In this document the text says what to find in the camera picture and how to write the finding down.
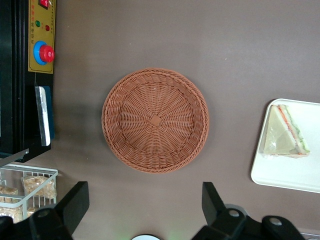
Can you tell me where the grey metal bar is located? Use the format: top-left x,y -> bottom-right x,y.
0,148 -> 30,167

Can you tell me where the round brown wicker basket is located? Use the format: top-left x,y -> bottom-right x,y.
100,67 -> 211,174

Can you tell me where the white wire rack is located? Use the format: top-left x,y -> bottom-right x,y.
0,163 -> 59,225

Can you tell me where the triangle sandwich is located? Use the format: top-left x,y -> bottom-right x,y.
261,104 -> 311,159

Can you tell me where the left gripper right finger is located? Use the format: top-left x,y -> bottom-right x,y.
191,181 -> 251,240

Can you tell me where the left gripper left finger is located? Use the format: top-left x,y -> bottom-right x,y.
29,181 -> 90,240

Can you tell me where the beige plastic tray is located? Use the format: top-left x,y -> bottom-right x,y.
250,97 -> 320,194

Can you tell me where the black machine with yellow panel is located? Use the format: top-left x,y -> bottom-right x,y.
0,0 -> 57,164

